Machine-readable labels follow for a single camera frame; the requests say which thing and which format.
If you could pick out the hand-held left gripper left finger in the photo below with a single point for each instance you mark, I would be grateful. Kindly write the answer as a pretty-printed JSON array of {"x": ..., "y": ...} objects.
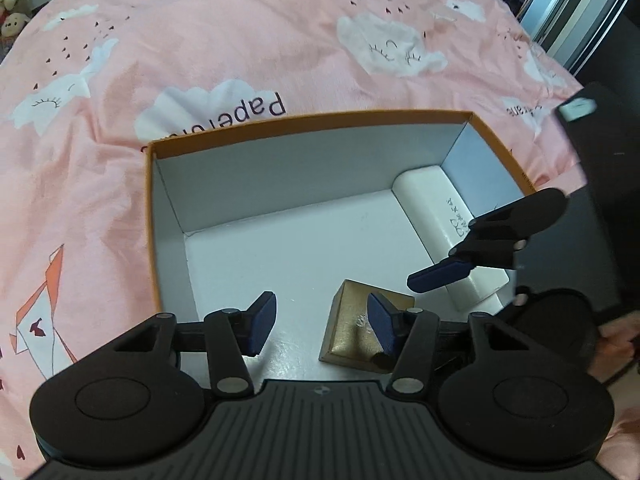
[{"x": 263, "y": 321}]

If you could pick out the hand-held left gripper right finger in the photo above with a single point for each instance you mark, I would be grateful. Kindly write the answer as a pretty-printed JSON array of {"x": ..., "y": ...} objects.
[{"x": 381, "y": 321}]

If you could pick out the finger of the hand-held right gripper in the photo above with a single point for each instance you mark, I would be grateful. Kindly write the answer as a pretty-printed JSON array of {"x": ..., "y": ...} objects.
[{"x": 440, "y": 274}]

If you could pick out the small gold box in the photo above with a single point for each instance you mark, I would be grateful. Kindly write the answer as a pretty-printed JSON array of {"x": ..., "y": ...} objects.
[{"x": 350, "y": 330}]

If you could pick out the white glasses case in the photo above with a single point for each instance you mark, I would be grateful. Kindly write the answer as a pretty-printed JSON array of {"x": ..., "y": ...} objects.
[{"x": 440, "y": 200}]

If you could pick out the orange cardboard box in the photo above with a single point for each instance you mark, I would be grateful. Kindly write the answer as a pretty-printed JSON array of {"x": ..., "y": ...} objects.
[{"x": 280, "y": 190}]

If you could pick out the grey cabinet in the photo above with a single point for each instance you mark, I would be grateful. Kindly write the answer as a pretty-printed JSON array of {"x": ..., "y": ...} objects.
[{"x": 565, "y": 5}]

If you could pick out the pink printed blanket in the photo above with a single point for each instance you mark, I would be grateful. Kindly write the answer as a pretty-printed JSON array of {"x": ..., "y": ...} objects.
[{"x": 200, "y": 35}]

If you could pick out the pile of plush toys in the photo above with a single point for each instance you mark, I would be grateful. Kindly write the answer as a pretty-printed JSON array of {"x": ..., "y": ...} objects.
[{"x": 11, "y": 22}]

